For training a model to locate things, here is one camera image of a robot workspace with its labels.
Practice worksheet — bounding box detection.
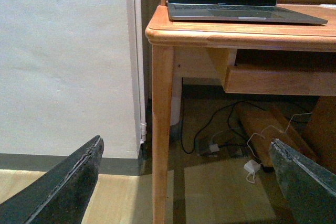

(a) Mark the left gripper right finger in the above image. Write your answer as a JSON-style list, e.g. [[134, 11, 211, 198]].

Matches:
[[269, 138, 335, 223]]

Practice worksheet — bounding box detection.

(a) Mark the white pipe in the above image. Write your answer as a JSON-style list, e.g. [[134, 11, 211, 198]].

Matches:
[[170, 77, 182, 126]]

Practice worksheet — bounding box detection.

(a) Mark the wooden desk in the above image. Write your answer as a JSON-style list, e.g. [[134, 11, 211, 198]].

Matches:
[[145, 0, 335, 223]]

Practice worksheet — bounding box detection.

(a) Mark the wooden keyboard drawer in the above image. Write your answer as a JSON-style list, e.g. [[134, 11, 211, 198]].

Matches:
[[221, 65, 335, 97]]

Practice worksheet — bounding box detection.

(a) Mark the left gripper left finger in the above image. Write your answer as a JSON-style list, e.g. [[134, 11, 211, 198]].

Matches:
[[1, 135, 104, 223]]

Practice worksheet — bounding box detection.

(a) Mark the white charger cable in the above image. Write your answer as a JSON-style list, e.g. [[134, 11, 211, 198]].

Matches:
[[245, 112, 313, 185]]

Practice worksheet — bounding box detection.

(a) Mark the black power cable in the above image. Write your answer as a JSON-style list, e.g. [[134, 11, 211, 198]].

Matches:
[[179, 100, 313, 154]]

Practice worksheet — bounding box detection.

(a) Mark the white power adapter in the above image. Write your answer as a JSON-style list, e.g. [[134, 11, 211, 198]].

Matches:
[[244, 159, 261, 174]]

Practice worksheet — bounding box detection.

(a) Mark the white plug on power strip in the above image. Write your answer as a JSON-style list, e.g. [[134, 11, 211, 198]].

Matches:
[[209, 144, 219, 153]]

